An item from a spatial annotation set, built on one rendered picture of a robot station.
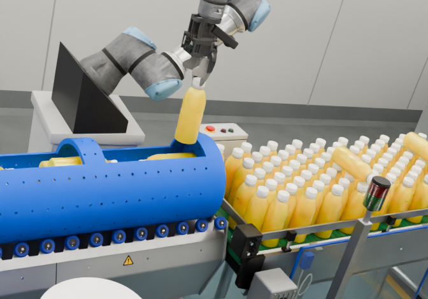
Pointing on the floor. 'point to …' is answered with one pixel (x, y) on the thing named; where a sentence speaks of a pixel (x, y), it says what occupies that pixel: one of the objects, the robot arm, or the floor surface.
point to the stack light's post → (349, 259)
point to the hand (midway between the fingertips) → (199, 79)
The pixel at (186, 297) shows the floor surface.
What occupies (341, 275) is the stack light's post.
